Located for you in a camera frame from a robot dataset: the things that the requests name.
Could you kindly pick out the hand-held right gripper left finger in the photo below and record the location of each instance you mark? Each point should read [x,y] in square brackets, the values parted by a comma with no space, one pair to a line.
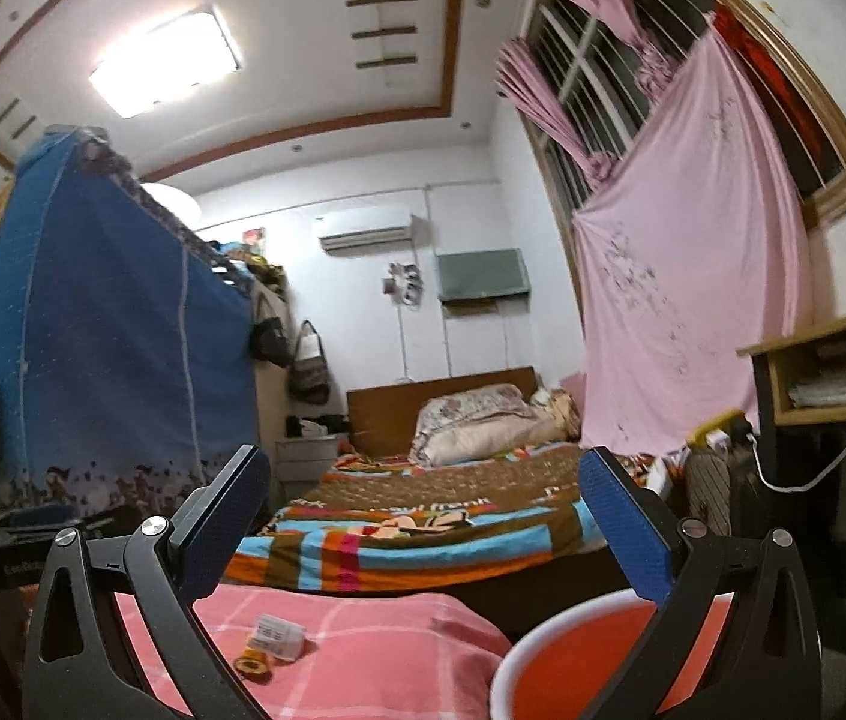
[217,510]

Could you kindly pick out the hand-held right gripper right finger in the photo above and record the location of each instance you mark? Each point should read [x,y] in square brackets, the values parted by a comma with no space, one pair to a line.
[625,532]

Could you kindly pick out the orange bin with white rim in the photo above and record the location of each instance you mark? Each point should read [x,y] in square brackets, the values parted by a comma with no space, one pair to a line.
[580,660]

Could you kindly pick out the white printed packet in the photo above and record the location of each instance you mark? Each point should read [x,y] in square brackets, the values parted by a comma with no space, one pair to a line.
[280,637]

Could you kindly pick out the small orange tape roll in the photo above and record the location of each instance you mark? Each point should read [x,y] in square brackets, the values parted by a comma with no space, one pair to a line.
[252,669]

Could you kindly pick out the striped brown cushion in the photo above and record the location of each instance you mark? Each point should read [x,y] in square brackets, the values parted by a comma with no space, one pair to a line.
[706,484]

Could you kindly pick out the white nightstand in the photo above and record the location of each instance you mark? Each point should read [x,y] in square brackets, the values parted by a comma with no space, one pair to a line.
[303,465]

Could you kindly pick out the dark clothes pile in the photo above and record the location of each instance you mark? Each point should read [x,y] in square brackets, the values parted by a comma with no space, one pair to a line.
[314,425]

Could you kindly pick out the yellow plastic item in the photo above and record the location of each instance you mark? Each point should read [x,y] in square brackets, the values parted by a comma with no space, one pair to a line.
[719,424]

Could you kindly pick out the cream pillow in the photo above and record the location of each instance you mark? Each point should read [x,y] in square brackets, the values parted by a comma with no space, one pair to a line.
[483,446]

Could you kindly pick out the grey hanging bag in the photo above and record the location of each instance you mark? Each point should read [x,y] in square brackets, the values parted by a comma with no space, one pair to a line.
[309,371]

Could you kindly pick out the black hanging bag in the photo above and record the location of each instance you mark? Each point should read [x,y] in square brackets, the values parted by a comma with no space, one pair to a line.
[271,337]

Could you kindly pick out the blue fabric wardrobe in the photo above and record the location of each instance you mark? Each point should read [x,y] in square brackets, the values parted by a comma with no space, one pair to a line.
[108,352]

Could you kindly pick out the floral pillow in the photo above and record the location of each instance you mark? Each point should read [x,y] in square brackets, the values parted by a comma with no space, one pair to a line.
[475,409]

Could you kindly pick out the wooden bed headboard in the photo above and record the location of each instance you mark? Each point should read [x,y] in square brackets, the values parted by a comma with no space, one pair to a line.
[385,412]

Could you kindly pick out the striped colourful bed blanket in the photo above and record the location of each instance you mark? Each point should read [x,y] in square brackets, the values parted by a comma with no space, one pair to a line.
[430,510]

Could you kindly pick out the pink checked tablecloth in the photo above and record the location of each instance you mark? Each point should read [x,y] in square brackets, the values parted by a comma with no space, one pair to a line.
[378,652]

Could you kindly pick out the clutter on wardrobe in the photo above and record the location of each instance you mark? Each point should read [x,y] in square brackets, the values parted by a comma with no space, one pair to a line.
[250,262]

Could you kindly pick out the stack of papers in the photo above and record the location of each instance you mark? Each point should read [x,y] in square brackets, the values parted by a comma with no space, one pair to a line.
[835,390]

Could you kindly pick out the pink hanging sheet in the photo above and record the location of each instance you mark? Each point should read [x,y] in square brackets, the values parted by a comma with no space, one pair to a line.
[678,277]

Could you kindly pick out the wooden desk with shelf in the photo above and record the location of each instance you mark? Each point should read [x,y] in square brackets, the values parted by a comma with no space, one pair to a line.
[820,334]

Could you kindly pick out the white air conditioner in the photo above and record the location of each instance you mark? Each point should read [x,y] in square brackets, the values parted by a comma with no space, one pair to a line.
[363,229]

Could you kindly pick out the square ceiling light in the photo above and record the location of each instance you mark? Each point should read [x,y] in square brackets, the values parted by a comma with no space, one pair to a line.
[164,64]

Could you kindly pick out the barred window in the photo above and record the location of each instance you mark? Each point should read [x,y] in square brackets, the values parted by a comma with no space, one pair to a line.
[618,82]

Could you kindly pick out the red hanging cloth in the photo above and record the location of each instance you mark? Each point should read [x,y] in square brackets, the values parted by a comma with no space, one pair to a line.
[775,90]

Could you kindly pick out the wall hook cluster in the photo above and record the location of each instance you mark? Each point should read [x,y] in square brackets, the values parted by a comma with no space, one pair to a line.
[402,285]

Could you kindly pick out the green wall cabinet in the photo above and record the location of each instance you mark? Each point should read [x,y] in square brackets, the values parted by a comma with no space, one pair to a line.
[483,276]

